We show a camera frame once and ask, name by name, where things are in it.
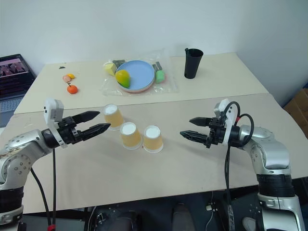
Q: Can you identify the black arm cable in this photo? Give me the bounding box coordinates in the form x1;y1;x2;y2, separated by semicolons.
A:
223;101;255;231
29;144;57;231

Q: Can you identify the pink plate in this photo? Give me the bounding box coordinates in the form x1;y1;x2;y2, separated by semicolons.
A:
118;81;155;94

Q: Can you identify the white rounded object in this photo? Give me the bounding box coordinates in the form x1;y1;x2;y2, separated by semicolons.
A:
242;216;256;231

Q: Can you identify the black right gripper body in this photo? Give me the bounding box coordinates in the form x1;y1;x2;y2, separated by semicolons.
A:
205;116;229;149

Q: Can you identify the dark rounded shape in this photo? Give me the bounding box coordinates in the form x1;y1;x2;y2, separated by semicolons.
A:
171;203;196;231

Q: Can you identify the brown cardboard box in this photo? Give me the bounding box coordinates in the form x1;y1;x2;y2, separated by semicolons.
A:
283;82;308;141

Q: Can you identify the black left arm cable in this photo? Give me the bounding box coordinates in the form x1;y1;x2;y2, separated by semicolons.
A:
29;144;57;231

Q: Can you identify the orange paper cup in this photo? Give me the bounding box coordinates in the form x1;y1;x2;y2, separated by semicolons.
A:
119;122;142;151
102;103;125;131
142;125;164;154

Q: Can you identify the orange toy tangerine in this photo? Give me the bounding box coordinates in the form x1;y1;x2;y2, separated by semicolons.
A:
66;82;79;95

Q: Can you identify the green toy food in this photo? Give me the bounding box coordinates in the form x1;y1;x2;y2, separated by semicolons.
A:
154;69;166;84

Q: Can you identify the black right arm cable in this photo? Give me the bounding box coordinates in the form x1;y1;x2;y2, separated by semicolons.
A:
223;101;255;231

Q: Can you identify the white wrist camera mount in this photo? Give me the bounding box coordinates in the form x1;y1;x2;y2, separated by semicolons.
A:
213;98;238;147
43;97;68;149

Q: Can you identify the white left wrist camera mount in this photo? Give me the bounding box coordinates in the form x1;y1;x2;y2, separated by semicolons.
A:
43;97;68;149

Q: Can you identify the white plug with cable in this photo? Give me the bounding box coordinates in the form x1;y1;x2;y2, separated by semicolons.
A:
205;191;217;231

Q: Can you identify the tall black plastic cup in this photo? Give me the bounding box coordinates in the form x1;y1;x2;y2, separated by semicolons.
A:
184;47;204;79

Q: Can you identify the open laptop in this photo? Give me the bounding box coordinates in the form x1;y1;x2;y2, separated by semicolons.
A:
0;53;37;128

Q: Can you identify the blue plate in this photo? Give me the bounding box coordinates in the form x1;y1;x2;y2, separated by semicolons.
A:
115;60;155;91

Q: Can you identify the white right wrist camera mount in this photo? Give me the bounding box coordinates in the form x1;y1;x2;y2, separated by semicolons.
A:
213;98;238;147

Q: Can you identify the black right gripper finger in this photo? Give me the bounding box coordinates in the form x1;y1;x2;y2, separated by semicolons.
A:
180;129;209;145
189;116;213;128

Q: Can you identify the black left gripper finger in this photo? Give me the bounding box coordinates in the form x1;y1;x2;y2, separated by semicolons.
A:
72;110;101;126
79;123;112;142

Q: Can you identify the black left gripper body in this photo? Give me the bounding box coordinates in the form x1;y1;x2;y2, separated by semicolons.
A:
57;116;83;145

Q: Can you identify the yellow green toy mango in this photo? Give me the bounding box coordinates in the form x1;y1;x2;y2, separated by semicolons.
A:
115;69;131;89

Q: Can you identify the clear plastic bag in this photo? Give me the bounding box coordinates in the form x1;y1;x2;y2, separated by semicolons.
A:
99;48;180;97

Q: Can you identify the pale yellow toy food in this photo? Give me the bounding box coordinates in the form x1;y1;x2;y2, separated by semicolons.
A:
103;62;117;77

